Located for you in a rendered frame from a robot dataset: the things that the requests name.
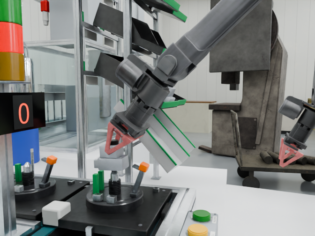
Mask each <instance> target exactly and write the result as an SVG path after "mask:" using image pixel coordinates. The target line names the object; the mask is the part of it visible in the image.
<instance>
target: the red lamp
mask: <svg viewBox="0 0 315 236"><path fill-rule="evenodd" d="M0 52H15V53H21V54H24V50H23V27H22V26H21V25H18V24H15V23H9V22H0Z"/></svg>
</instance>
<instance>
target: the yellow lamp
mask: <svg viewBox="0 0 315 236"><path fill-rule="evenodd" d="M0 81H25V70H24V55H23V54H21V53H15V52H0Z"/></svg>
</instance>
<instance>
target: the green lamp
mask: <svg viewBox="0 0 315 236"><path fill-rule="evenodd" d="M0 22H9V23H15V24H18V25H21V26H23V21H22V1H21V0H0Z"/></svg>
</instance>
